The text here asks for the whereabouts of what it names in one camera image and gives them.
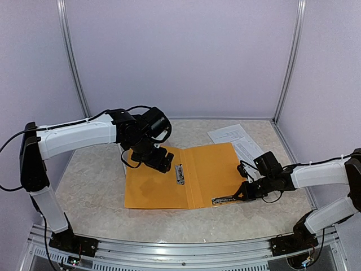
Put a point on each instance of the aluminium frame post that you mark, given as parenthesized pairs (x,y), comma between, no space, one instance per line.
(66,33)
(297,34)

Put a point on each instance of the orange folder centre clip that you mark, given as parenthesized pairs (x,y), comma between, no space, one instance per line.
(179,173)

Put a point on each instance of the left aluminium frame post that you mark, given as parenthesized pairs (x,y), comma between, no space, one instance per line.
(66,33)

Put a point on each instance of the front aluminium rail base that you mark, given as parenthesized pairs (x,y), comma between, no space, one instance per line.
(114,254)

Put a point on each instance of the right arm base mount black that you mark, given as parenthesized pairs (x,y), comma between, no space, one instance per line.
(300,239)

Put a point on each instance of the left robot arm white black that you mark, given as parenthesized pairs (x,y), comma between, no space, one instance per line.
(142,134)

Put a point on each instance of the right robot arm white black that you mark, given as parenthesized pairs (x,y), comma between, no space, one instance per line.
(343,170)

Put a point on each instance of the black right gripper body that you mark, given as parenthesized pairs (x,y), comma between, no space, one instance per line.
(265,187)

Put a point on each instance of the white printed sheet far left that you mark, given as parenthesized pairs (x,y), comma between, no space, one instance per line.
(228,134)

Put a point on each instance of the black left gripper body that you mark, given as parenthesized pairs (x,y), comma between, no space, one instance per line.
(150,159)

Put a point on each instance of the right aluminium frame post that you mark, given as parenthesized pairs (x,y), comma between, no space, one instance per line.
(297,34)

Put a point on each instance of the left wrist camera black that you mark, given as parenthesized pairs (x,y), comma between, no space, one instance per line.
(156,125)

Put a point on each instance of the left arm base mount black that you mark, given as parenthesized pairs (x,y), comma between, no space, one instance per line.
(69,242)

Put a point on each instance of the sheet under right arm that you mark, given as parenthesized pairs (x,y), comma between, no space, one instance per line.
(247,150)

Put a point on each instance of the orange folder edge clip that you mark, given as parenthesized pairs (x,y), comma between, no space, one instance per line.
(223,200)

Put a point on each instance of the orange book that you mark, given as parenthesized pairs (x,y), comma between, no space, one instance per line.
(199,177)

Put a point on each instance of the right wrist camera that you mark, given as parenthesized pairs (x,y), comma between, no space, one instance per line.
(266,165)

